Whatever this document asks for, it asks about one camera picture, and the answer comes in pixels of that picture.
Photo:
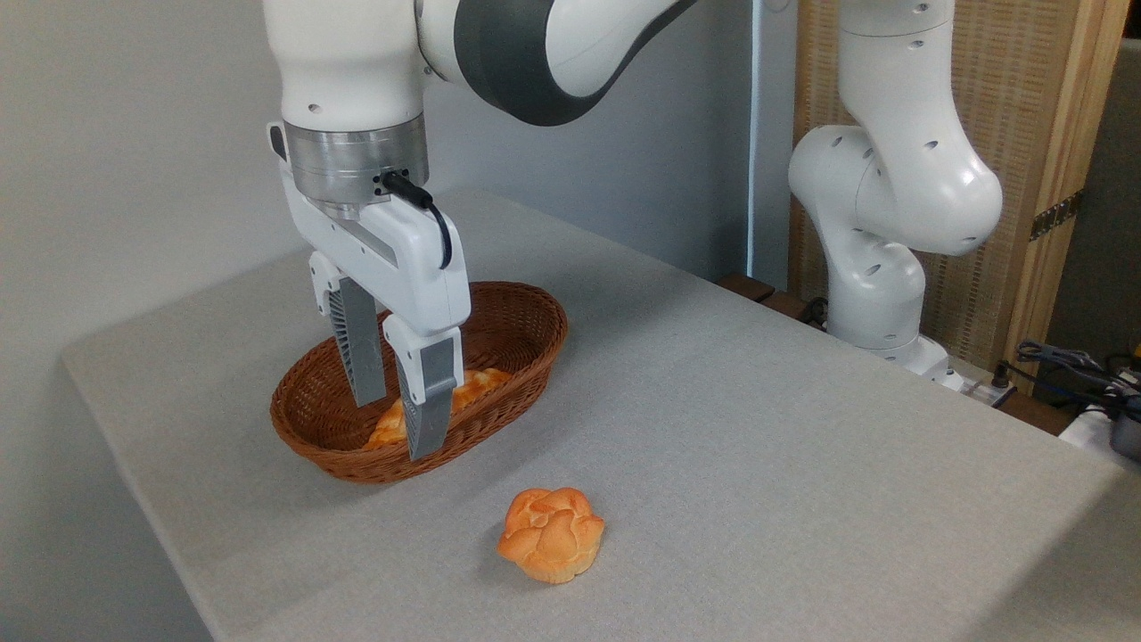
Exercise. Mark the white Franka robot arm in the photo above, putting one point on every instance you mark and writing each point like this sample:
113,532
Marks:
900,178

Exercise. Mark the woven wooden folding screen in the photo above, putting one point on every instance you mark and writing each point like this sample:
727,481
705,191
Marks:
1025,107

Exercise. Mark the round bread roll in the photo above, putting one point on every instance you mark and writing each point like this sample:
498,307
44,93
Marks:
551,535

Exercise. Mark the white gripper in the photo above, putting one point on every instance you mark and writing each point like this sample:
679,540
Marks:
406,259

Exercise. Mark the grey device box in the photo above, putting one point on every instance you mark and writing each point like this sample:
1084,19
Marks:
1128,432

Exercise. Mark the brown wicker basket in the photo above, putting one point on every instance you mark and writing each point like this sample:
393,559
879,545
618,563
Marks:
513,325

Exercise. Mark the long braided bread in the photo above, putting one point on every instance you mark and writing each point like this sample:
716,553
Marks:
477,385

